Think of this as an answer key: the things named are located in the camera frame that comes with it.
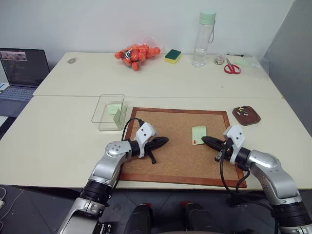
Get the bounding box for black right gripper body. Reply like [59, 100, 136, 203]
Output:
[214, 138, 233, 162]

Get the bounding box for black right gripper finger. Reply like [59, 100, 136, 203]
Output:
[202, 139, 223, 152]
[201, 136, 224, 146]

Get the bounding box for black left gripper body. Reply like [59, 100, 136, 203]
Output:
[145, 138, 157, 166]

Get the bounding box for green sticky note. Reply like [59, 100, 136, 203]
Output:
[107, 104, 122, 116]
[113, 108, 123, 128]
[191, 125, 208, 146]

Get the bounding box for brown oval tray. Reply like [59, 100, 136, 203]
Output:
[232, 105, 261, 126]

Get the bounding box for clear plastic box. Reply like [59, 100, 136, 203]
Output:
[91, 94, 128, 132]

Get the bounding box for green sticky note pad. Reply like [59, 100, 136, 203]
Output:
[234, 58, 252, 67]

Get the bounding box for wood framed cork board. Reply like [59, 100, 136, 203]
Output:
[119, 107, 248, 189]

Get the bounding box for dark rounded shape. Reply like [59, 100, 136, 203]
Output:
[127, 201, 154, 234]
[179, 200, 213, 234]

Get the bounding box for yellow green sponge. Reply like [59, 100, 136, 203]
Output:
[164, 49, 183, 65]

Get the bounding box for bag of orange fruits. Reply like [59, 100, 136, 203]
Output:
[114, 36, 162, 72]

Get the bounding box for black pen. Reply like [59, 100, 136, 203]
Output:
[227, 53, 253, 59]

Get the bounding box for clear bottle with green lid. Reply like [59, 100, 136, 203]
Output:
[192, 9, 217, 68]

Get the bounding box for grey laptop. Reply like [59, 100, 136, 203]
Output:
[0, 48, 51, 101]

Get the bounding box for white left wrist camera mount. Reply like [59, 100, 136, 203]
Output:
[133, 122, 158, 159]

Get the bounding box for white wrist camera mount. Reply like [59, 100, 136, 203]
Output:
[133, 122, 158, 159]
[223, 125, 245, 163]

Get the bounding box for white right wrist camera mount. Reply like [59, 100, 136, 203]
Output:
[223, 125, 245, 163]

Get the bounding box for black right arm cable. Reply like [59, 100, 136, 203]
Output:
[219, 153, 250, 196]

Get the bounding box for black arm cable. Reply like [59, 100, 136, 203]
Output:
[121, 118, 145, 142]
[219, 153, 250, 196]

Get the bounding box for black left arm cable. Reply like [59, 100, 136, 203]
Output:
[121, 118, 145, 142]

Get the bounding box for red handled scissors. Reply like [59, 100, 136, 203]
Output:
[223, 58, 242, 75]

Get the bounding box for white cable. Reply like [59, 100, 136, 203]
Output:
[0, 187, 8, 220]

